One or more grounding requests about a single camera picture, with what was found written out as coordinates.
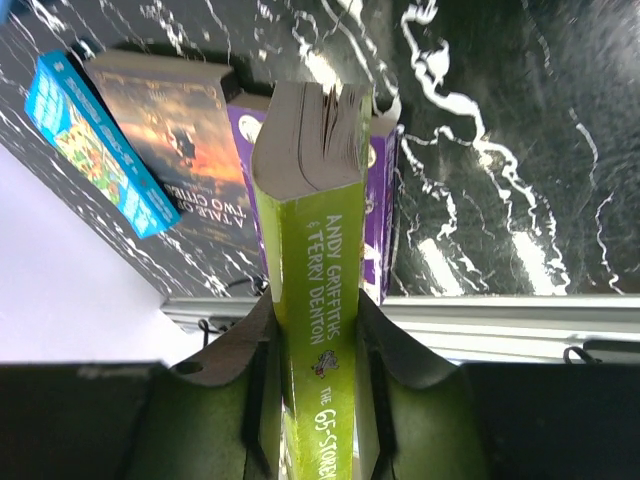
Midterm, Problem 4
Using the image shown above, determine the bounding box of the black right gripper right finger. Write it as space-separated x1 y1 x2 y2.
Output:
355 295 639 479

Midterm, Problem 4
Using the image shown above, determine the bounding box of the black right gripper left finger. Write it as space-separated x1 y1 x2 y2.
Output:
1 294 280 479

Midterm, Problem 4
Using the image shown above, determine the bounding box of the lime green treehouse book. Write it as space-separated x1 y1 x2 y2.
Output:
251 82 372 479

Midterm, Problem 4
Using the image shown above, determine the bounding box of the light blue 26-storey book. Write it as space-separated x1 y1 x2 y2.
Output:
25 51 180 238

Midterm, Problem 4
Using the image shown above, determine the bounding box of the dark tale of two cities book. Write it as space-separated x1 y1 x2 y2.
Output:
85 50 259 266

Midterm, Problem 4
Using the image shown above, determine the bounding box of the purple treehouse book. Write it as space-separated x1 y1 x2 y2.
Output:
227 93 398 304

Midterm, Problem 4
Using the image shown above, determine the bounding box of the aluminium mounting rail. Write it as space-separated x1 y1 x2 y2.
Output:
160 294 640 364

